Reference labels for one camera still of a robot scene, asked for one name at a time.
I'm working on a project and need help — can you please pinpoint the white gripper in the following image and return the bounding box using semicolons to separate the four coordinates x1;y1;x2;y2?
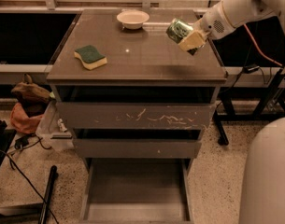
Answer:
178;2;235;51

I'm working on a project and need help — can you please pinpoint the green soda can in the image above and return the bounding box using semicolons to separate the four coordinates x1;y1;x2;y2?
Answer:
166;19;197;55

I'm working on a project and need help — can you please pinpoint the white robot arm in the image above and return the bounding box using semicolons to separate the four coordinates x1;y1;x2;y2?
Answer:
179;0;285;224

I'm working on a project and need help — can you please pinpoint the grey drawer cabinet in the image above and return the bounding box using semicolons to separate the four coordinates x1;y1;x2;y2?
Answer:
46;8;229;224

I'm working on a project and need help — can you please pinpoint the grey top drawer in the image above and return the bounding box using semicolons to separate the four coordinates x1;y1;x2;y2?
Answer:
55;85;218;131

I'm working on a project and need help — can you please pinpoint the grey drawer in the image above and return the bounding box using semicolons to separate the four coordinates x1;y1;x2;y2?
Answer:
79;159;193;224
73;129;201;159
55;85;218;131

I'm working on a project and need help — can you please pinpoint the grey middle drawer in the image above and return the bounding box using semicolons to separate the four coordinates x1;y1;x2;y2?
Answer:
73;129;201;159

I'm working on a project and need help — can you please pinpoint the grey bottom drawer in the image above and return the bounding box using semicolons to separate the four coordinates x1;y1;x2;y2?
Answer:
79;159;193;224

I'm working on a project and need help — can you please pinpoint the black power adapter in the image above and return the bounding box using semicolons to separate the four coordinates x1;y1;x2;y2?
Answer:
243;63;260;74

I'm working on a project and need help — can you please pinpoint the white bowl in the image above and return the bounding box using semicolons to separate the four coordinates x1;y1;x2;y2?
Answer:
117;10;150;30

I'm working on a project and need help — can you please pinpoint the green yellow sponge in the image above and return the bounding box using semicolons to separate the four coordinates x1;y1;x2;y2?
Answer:
74;45;107;70

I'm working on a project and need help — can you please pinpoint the clear plastic bin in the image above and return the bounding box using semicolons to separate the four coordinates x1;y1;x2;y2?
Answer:
36;101;74;151

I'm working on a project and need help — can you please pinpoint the orange cloth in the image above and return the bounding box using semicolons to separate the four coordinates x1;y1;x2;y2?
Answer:
10;103;43;134

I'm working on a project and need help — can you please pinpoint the black stand leg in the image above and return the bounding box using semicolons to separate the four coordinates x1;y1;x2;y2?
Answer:
38;165;58;224

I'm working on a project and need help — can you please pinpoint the orange cable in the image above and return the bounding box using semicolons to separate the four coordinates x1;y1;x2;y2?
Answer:
243;23;285;67

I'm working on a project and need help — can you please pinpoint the black table frame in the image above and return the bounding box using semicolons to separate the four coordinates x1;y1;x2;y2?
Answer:
213;67;285;146

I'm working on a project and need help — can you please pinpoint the black floor cable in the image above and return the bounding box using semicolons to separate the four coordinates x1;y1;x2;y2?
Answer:
0;133;61;224

